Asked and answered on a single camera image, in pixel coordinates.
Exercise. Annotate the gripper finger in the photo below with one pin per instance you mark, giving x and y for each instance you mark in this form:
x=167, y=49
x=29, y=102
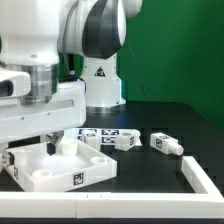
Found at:
x=54, y=140
x=7, y=158

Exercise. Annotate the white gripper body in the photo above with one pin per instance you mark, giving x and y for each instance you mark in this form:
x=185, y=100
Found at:
x=65, y=110

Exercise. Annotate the white square table top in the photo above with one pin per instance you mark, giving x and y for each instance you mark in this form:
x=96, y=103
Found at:
x=74, y=165

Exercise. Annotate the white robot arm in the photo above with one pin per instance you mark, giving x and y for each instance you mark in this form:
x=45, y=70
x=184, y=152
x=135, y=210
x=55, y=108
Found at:
x=57, y=58

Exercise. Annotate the sheet with fiducial markers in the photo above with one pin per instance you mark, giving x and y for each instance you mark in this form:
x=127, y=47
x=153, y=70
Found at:
x=107, y=136

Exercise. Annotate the white L-shaped fence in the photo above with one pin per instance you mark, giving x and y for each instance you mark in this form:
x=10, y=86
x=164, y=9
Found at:
x=205, y=201

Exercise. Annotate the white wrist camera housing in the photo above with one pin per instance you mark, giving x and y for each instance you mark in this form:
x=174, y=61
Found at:
x=14, y=83

